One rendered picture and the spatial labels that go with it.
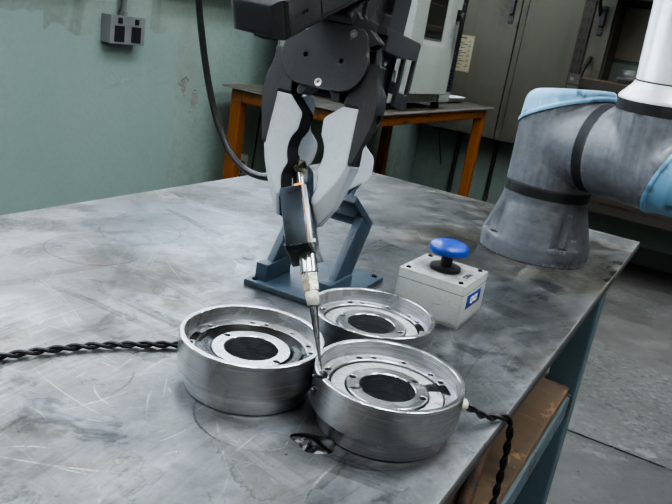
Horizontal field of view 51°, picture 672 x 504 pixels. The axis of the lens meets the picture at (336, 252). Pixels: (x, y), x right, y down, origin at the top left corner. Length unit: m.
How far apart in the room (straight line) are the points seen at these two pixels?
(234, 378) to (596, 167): 0.58
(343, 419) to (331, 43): 0.26
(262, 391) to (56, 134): 2.00
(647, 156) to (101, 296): 0.61
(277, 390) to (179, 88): 2.34
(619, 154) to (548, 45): 3.44
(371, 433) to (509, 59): 4.00
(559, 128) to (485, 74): 3.48
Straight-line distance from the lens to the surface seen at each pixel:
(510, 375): 0.64
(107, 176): 2.60
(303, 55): 0.53
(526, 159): 0.99
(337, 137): 0.52
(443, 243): 0.71
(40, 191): 2.43
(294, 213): 0.51
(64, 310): 0.64
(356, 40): 0.51
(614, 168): 0.92
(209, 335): 0.54
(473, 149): 3.89
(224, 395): 0.49
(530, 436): 1.09
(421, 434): 0.47
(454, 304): 0.70
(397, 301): 0.64
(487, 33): 4.44
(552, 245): 0.99
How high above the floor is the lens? 1.06
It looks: 17 degrees down
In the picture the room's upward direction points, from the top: 9 degrees clockwise
